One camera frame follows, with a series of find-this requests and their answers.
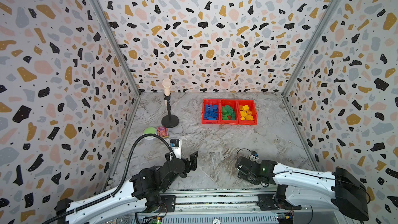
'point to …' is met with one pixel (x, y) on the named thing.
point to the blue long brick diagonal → (211, 112)
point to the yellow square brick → (242, 113)
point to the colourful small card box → (162, 131)
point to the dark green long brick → (233, 116)
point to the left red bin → (213, 101)
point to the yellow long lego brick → (246, 108)
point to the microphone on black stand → (170, 121)
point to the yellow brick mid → (249, 117)
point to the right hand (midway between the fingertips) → (239, 173)
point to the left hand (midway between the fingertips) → (193, 152)
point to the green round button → (150, 130)
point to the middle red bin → (233, 104)
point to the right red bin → (253, 109)
